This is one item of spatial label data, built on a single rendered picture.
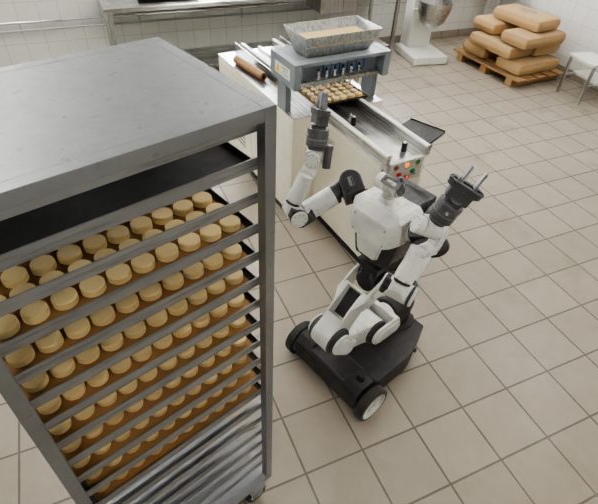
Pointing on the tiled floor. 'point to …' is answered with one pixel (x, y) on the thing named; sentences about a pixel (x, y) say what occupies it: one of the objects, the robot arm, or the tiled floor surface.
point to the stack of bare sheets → (424, 130)
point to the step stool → (590, 73)
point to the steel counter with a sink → (226, 5)
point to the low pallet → (507, 71)
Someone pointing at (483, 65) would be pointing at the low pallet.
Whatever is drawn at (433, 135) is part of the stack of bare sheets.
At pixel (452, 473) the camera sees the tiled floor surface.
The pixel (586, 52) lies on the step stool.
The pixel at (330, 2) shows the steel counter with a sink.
